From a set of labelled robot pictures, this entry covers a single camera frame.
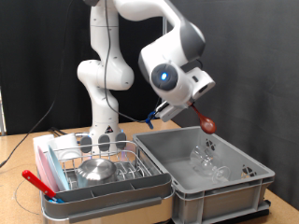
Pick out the clear wine glass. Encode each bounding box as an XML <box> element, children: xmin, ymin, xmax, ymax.
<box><xmin>189</xmin><ymin>144</ymin><xmax>232</xmax><ymax>184</ymax></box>

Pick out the red handled utensil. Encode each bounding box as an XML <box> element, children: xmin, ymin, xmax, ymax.
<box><xmin>21</xmin><ymin>169</ymin><xmax>60</xmax><ymax>201</ymax></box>

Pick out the steel wire dish rack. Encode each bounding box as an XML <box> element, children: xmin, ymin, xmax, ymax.
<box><xmin>50</xmin><ymin>140</ymin><xmax>156</xmax><ymax>191</ymax></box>

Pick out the blue handled utensil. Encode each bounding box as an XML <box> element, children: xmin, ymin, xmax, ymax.
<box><xmin>47</xmin><ymin>195</ymin><xmax>65</xmax><ymax>204</ymax></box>

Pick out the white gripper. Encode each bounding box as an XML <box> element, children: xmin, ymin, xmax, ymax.
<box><xmin>154</xmin><ymin>66</ymin><xmax>217</xmax><ymax>123</ymax></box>

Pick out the blue wrist camera bracket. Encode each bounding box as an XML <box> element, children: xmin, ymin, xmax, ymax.
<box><xmin>145</xmin><ymin>109</ymin><xmax>159</xmax><ymax>131</ymax></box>

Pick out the long black cable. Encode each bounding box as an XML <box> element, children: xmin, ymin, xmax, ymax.
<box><xmin>0</xmin><ymin>0</ymin><xmax>76</xmax><ymax>167</ymax></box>

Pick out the thin wire loop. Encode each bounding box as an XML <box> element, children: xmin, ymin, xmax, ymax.
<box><xmin>13</xmin><ymin>178</ymin><xmax>43</xmax><ymax>217</ymax></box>

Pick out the white plastic mug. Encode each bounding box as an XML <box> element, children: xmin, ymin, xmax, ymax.
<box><xmin>50</xmin><ymin>133</ymin><xmax>82</xmax><ymax>161</ymax></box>

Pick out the grey dish rack base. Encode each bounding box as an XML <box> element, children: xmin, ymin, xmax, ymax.
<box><xmin>39</xmin><ymin>141</ymin><xmax>176</xmax><ymax>224</ymax></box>

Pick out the white plastic box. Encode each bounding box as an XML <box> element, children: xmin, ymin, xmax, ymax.
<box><xmin>32</xmin><ymin>133</ymin><xmax>57</xmax><ymax>157</ymax></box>

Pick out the black cable bundle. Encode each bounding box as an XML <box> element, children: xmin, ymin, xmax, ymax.
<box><xmin>48</xmin><ymin>125</ymin><xmax>68</xmax><ymax>137</ymax></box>

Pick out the dark grey backdrop curtain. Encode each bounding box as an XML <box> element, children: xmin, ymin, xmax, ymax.
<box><xmin>166</xmin><ymin>0</ymin><xmax>299</xmax><ymax>211</ymax></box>

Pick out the black backdrop curtain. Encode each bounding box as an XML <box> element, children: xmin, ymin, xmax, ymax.
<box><xmin>0</xmin><ymin>0</ymin><xmax>164</xmax><ymax>136</ymax></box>

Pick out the light blue plate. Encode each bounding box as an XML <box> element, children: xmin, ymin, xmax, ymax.
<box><xmin>46</xmin><ymin>144</ymin><xmax>71</xmax><ymax>191</ymax></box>

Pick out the reddish brown wooden stick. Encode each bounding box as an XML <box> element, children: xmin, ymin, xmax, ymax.
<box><xmin>189</xmin><ymin>103</ymin><xmax>218</xmax><ymax>135</ymax></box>

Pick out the grey plastic crate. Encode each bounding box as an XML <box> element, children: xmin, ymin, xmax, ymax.
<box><xmin>132</xmin><ymin>125</ymin><xmax>277</xmax><ymax>224</ymax></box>

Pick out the pink plate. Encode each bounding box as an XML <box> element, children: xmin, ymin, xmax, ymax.
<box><xmin>36</xmin><ymin>145</ymin><xmax>60</xmax><ymax>193</ymax></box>

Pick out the stainless steel pot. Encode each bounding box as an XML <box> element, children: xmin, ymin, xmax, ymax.
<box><xmin>75</xmin><ymin>158</ymin><xmax>118</xmax><ymax>189</ymax></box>

